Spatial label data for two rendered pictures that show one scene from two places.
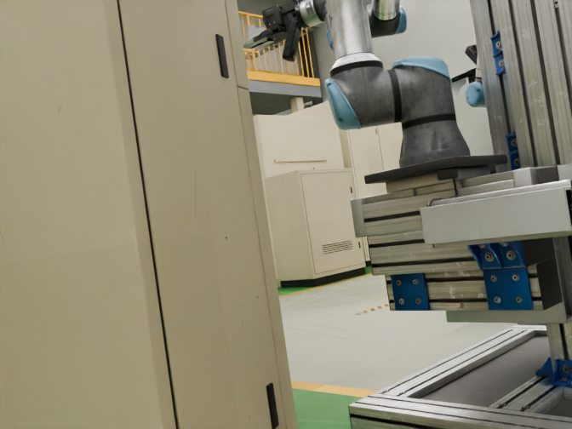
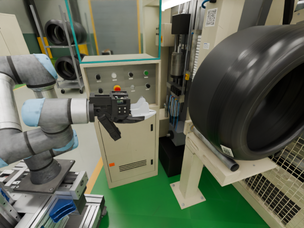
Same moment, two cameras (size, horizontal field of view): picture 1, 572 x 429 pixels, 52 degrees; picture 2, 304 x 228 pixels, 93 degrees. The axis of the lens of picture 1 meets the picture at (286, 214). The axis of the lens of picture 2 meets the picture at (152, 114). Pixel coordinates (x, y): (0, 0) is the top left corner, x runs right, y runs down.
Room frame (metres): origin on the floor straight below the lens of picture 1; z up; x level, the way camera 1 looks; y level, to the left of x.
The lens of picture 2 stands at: (2.12, -0.25, 1.44)
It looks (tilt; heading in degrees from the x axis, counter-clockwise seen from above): 30 degrees down; 138
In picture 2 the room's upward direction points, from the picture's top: straight up
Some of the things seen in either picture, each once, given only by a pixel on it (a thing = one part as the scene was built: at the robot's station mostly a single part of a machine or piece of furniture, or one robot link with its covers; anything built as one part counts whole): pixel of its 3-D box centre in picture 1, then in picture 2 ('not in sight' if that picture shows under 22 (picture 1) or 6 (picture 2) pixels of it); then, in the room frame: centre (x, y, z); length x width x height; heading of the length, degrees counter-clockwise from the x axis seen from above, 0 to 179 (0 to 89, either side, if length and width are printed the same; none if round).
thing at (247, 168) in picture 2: not in sight; (225, 151); (1.93, 0.54, 0.80); 0.37 x 0.36 x 0.02; 66
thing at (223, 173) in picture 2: not in sight; (208, 152); (1.88, 0.41, 0.84); 0.36 x 0.09 x 0.06; 156
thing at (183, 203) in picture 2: not in sight; (187, 191); (1.69, 0.62, 0.01); 0.27 x 0.27 x 0.02; 66
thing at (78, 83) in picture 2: not in sight; (73, 52); (-2.48, 0.97, 0.96); 1.30 x 0.62 x 1.92; 138
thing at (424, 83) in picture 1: (420, 89); (37, 151); (1.28, -0.33, 0.88); 0.13 x 0.12 x 0.14; 87
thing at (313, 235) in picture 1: (316, 226); not in sight; (6.75, -0.32, 0.62); 0.90 x 0.56 x 1.25; 134
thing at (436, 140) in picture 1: (431, 142); (43, 167); (1.28, -0.34, 0.77); 0.15 x 0.15 x 0.10
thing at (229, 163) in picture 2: not in sight; (211, 144); (1.88, 0.41, 0.90); 0.35 x 0.05 x 0.05; 156
